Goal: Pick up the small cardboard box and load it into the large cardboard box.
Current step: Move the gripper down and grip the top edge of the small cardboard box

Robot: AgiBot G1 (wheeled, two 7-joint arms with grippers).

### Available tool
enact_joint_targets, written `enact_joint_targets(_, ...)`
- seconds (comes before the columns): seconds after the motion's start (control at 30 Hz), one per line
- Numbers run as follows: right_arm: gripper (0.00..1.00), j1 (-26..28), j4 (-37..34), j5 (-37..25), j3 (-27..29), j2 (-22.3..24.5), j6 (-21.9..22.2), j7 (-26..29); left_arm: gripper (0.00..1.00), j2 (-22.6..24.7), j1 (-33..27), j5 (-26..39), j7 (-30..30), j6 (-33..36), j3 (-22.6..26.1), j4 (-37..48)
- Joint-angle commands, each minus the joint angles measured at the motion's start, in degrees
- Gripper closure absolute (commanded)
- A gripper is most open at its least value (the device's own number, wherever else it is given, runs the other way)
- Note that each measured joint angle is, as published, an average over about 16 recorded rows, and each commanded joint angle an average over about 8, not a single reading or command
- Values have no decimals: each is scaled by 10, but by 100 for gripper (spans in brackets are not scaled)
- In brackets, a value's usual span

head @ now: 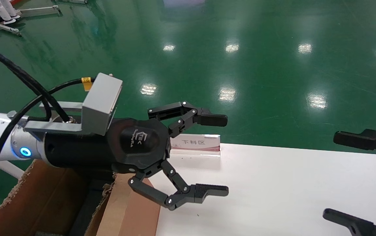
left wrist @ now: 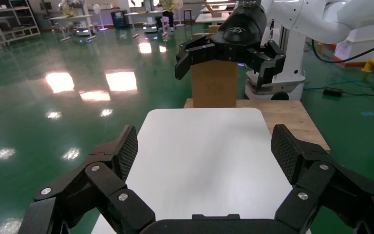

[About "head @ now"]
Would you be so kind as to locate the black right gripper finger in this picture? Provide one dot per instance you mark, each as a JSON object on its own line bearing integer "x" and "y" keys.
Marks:
{"x": 355, "y": 139}
{"x": 358, "y": 226}

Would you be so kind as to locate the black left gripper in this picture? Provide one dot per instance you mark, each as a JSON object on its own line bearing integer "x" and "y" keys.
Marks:
{"x": 135, "y": 141}

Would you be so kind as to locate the large open cardboard box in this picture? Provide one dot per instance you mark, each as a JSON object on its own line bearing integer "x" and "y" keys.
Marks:
{"x": 44, "y": 203}

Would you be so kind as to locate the acrylic sign with Chinese text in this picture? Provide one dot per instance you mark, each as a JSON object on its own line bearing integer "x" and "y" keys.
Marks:
{"x": 201, "y": 144}

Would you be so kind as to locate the grey stand of black humanoid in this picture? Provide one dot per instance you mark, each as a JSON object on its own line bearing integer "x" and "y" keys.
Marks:
{"x": 73, "y": 1}

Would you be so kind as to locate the grey stand of white humanoid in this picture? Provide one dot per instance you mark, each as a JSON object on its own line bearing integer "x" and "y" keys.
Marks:
{"x": 40, "y": 10}

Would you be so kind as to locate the white humanoid robot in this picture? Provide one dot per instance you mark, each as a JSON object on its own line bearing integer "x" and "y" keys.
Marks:
{"x": 8, "y": 9}

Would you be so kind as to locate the grey left wrist camera bracket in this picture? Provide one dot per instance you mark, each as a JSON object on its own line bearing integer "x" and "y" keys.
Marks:
{"x": 101, "y": 101}

